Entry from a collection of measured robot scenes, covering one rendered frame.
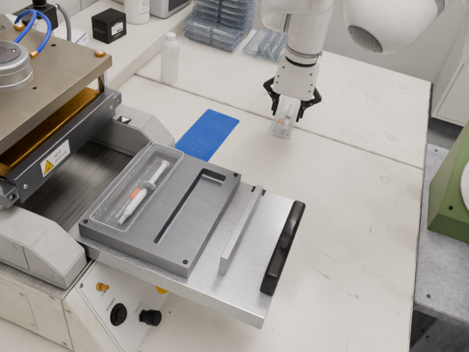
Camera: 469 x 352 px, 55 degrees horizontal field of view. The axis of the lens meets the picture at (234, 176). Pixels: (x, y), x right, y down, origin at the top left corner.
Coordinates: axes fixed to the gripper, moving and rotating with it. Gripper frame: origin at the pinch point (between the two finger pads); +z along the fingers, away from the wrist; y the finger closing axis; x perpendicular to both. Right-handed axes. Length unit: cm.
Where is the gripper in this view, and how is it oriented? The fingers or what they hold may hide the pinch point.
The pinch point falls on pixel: (287, 110)
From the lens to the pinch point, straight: 118.7
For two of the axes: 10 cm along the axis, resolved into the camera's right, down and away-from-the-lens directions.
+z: -1.3, 7.2, 6.8
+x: -2.8, 6.3, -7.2
